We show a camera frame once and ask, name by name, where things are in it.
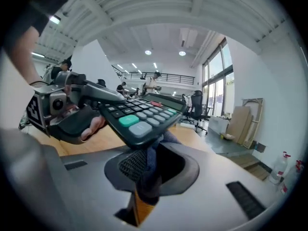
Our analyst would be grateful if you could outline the black calculator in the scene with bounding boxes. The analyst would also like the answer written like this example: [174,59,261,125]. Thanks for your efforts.
[98,92,188,150]

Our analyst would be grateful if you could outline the person's left hand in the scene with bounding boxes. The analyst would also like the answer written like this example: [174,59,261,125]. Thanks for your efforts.
[81,116,108,141]

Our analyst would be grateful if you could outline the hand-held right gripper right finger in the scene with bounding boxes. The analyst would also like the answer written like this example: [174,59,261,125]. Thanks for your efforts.
[141,142,277,231]

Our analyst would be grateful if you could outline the wooden canvas frame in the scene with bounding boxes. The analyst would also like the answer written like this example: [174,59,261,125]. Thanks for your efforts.
[242,97,265,149]

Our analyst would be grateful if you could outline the dark blue cloth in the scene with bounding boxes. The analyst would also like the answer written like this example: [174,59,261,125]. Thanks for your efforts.
[134,130,183,205]

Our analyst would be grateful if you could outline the black balcony railing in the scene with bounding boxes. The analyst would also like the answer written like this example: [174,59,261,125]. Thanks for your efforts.
[112,65,195,86]

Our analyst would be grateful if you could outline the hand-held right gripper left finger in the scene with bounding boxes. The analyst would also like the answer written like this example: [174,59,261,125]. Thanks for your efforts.
[60,146,148,231]

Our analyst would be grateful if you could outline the black office chair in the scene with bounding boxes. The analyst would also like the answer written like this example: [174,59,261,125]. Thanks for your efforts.
[190,90,209,135]

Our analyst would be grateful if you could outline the tall glass window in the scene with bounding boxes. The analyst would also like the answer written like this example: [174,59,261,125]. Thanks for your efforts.
[201,38,235,118]

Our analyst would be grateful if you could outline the clear water bottle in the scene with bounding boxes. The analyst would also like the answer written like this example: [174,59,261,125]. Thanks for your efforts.
[269,152,291,185]
[280,160,304,195]

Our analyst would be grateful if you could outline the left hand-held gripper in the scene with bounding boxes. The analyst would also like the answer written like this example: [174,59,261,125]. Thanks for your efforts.
[26,71,126,145]

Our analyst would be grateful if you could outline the white low cabinet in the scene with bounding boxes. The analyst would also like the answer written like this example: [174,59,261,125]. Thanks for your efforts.
[208,115,230,135]

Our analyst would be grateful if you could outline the person's black shirt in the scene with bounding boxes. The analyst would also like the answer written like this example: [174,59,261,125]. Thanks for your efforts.
[0,0,77,56]

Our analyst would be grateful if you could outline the wooden pallet steps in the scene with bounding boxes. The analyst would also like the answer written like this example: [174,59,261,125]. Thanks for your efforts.
[228,153,270,181]

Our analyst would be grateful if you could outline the white ceiling air conditioner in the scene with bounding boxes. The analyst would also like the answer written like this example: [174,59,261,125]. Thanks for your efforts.
[179,27,198,48]

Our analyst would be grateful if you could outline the person's left forearm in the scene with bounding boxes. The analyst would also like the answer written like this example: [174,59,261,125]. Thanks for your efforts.
[9,25,50,88]

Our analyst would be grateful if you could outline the leaning brown boards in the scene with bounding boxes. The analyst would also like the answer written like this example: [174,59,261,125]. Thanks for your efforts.
[225,105,254,145]

